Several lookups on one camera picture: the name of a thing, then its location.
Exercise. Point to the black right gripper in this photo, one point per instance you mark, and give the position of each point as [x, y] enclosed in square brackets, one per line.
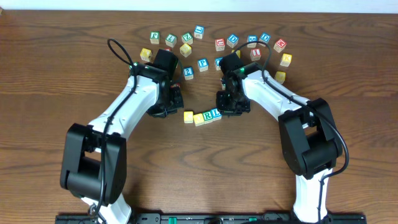
[229, 106]

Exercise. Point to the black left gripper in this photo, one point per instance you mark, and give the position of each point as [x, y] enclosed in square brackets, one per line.
[170, 107]

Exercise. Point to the blue L block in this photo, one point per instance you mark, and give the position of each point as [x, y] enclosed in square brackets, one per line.
[216, 115]

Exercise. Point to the yellow C block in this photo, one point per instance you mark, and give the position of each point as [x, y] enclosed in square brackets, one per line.
[188, 117]

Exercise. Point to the green R block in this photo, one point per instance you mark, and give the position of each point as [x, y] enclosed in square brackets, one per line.
[207, 116]

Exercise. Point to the yellow o block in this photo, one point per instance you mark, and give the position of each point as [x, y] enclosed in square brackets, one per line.
[238, 53]
[198, 119]

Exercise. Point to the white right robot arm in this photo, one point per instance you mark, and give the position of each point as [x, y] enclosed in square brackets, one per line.
[309, 139]

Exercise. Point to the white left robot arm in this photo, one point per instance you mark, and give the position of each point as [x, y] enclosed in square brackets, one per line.
[94, 166]

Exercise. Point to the blue 2 block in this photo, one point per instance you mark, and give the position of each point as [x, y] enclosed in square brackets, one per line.
[188, 73]

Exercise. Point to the blue T block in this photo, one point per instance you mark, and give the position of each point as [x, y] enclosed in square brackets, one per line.
[217, 63]

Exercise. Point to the blue P block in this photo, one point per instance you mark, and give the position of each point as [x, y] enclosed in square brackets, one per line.
[203, 64]

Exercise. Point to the yellow block left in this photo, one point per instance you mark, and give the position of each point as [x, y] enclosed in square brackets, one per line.
[146, 55]

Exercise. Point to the yellow block centre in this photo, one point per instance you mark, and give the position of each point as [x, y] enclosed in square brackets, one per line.
[185, 50]

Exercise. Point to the red I block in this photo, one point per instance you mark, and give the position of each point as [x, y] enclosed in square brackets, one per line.
[255, 54]

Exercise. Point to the yellow G block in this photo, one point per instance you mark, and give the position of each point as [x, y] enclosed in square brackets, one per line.
[280, 77]

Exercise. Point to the red U block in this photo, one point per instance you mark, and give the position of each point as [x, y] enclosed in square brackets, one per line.
[220, 44]

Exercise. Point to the green L block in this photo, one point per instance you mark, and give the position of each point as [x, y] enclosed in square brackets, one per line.
[171, 40]

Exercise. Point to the blue d block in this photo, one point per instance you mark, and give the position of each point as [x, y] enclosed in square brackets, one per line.
[232, 40]
[264, 39]

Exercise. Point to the green P block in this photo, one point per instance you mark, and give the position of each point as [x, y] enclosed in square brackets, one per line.
[155, 37]

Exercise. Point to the green Z block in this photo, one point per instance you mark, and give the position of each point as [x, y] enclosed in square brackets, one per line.
[187, 38]

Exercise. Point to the blue S block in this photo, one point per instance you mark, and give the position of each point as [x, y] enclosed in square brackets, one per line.
[252, 41]

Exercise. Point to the yellow K block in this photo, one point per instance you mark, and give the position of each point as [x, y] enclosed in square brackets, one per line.
[286, 60]

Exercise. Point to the blue D block right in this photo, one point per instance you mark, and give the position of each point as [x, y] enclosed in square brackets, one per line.
[264, 39]

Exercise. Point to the red E block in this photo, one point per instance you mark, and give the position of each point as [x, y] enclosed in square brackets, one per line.
[280, 45]

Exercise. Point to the blue block top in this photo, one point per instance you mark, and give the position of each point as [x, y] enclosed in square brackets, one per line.
[199, 32]

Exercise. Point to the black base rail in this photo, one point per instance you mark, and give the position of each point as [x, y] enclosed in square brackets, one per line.
[270, 217]

